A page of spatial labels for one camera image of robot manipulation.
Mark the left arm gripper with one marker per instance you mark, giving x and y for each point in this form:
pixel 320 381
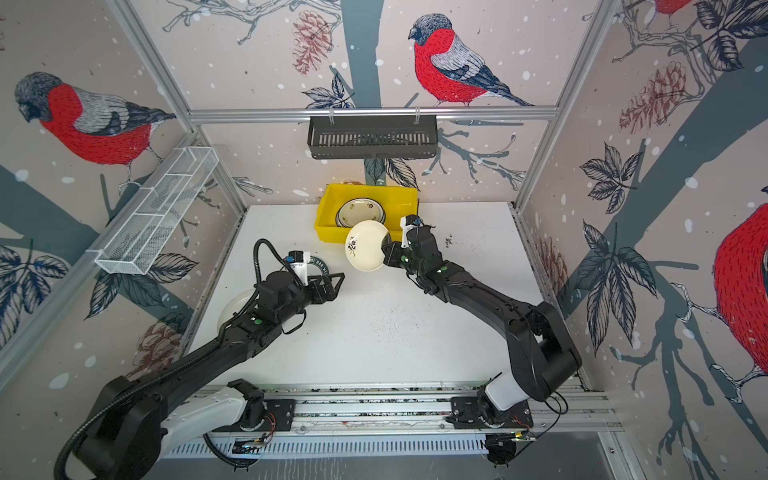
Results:
pixel 330 293

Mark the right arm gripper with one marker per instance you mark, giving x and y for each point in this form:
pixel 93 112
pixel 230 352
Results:
pixel 393 255

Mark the cream plate dark spot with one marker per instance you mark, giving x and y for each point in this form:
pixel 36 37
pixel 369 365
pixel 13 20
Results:
pixel 363 245

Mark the cream plate with characters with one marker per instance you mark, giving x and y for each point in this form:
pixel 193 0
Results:
pixel 358 210

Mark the large green rim lettered plate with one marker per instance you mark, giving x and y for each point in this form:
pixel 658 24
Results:
pixel 320 265

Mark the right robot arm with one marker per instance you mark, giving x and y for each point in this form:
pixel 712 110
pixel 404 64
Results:
pixel 541 353

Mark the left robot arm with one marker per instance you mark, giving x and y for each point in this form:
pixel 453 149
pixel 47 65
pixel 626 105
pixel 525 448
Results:
pixel 122 437

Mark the yellow plastic bin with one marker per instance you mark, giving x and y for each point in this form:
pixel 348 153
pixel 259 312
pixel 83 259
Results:
pixel 397 202

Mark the plain cream plate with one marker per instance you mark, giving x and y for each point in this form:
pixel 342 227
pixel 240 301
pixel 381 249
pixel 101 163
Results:
pixel 234 307

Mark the black hanging basket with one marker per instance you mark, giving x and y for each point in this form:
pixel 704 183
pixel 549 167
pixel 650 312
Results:
pixel 373 137

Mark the aluminium cross bar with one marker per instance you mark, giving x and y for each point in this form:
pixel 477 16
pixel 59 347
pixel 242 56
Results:
pixel 232 116

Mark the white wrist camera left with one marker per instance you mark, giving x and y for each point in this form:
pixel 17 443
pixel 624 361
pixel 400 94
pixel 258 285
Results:
pixel 298 262

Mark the base rail assembly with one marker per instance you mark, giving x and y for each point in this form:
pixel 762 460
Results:
pixel 399 420

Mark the white wire mesh basket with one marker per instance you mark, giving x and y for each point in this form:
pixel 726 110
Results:
pixel 140 239

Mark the aluminium frame post right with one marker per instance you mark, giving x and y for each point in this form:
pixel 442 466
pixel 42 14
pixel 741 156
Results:
pixel 600 21

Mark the aluminium frame post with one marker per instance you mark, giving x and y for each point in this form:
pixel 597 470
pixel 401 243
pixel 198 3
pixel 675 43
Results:
pixel 600 21
pixel 127 16

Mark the aluminium frame post left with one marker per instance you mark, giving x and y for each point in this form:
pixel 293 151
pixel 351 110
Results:
pixel 127 16

